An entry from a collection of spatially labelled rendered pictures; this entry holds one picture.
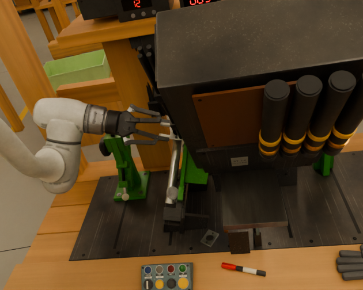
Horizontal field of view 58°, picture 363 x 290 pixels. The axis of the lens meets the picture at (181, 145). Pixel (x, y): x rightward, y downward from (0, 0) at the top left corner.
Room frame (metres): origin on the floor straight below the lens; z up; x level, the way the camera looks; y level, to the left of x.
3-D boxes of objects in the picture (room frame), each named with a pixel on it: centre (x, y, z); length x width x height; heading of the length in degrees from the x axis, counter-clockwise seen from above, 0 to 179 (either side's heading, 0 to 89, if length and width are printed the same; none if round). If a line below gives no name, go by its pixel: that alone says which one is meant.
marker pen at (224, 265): (0.55, -0.09, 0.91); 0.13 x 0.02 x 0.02; 62
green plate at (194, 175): (0.78, -0.03, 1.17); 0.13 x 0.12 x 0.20; 79
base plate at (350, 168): (0.83, -0.11, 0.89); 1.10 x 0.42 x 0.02; 79
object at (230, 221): (0.71, -0.17, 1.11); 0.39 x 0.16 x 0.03; 169
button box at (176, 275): (0.57, 0.13, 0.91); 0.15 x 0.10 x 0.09; 79
